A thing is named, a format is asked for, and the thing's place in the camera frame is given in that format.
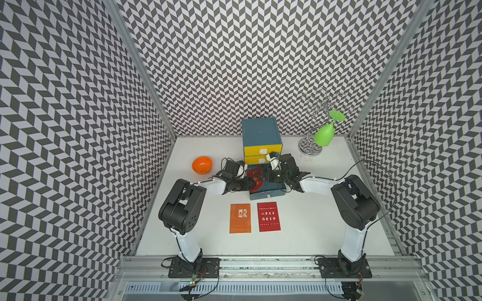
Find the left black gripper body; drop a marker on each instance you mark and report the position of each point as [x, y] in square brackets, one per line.
[241, 184]

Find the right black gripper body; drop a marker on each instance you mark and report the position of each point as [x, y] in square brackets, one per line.
[277, 175]

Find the red patterned postcard pack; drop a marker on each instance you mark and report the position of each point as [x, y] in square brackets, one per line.
[256, 178]

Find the teal bottom drawer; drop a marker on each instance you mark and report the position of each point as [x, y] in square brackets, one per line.
[268, 190]

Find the orange postcard pack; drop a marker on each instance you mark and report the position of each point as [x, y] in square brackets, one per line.
[240, 218]

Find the teal drawer cabinet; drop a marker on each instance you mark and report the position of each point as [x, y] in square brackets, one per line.
[260, 131]

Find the dark red postcard pack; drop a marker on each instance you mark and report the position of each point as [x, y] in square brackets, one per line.
[268, 217]

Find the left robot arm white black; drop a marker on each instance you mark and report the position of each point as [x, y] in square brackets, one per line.
[182, 207]

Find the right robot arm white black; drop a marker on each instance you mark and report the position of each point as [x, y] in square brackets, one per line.
[357, 205]

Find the orange bowl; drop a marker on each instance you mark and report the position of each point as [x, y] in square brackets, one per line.
[202, 165]

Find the green plastic wine glass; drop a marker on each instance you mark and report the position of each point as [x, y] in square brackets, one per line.
[324, 135]

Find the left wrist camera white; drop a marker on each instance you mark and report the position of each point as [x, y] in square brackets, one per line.
[239, 169]

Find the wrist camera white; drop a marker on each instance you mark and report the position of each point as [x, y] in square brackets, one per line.
[239, 169]
[273, 160]

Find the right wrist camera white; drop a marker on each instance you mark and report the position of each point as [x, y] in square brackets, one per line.
[273, 160]

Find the chrome wire glass rack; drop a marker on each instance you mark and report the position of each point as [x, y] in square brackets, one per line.
[319, 103]

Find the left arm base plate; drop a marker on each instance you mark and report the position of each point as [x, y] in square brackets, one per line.
[194, 268]

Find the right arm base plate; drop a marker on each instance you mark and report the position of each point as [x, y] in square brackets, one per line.
[342, 268]

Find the aluminium front rail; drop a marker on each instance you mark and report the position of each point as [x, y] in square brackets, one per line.
[379, 278]

